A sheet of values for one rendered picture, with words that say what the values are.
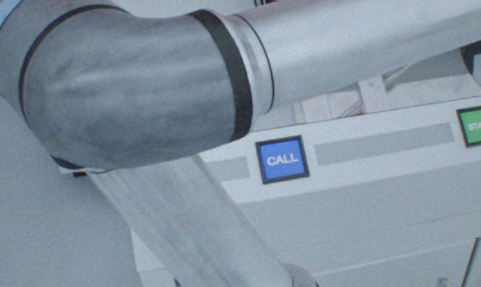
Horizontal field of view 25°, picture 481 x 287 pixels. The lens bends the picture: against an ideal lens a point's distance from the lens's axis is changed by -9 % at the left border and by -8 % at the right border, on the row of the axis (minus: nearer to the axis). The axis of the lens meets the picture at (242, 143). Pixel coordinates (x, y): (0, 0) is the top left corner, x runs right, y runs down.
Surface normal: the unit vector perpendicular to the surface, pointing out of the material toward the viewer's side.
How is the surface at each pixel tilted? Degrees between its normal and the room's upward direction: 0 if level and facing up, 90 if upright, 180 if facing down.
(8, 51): 51
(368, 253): 90
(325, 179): 0
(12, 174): 0
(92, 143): 75
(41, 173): 0
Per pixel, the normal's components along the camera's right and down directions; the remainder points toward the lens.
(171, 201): 0.46, 0.38
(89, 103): -0.26, 0.15
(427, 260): 0.15, 0.83
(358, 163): -0.05, -0.53
